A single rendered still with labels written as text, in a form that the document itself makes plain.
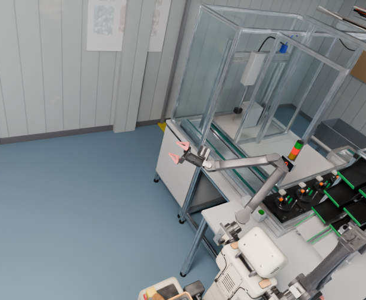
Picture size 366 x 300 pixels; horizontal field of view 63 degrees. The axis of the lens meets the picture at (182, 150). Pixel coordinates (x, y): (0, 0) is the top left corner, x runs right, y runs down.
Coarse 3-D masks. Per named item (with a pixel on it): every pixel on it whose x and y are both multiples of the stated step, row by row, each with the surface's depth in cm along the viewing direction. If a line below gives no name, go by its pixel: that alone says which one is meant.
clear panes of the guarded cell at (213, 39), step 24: (216, 24) 225; (240, 24) 270; (264, 24) 285; (288, 24) 302; (192, 48) 255; (216, 48) 230; (240, 48) 288; (264, 48) 306; (312, 48) 294; (192, 72) 260; (216, 72) 235; (240, 72) 310; (192, 96) 266; (240, 96) 335; (192, 120) 273
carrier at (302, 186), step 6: (294, 186) 249; (300, 186) 251; (288, 192) 241; (294, 192) 243; (300, 192) 241; (306, 192) 237; (294, 198) 237; (300, 198) 236; (306, 198) 237; (312, 198) 237; (300, 204) 233; (306, 204) 235; (312, 204) 236; (306, 210) 229
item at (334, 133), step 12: (324, 120) 392; (336, 120) 410; (324, 132) 387; (336, 132) 373; (348, 132) 402; (360, 132) 389; (324, 144) 390; (336, 144) 377; (348, 144) 364; (360, 144) 391
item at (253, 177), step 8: (216, 152) 265; (224, 152) 273; (232, 152) 276; (240, 152) 274; (240, 168) 260; (248, 168) 263; (256, 168) 261; (240, 176) 247; (248, 176) 254; (256, 176) 258; (264, 176) 255; (248, 184) 241; (256, 184) 249; (272, 192) 245
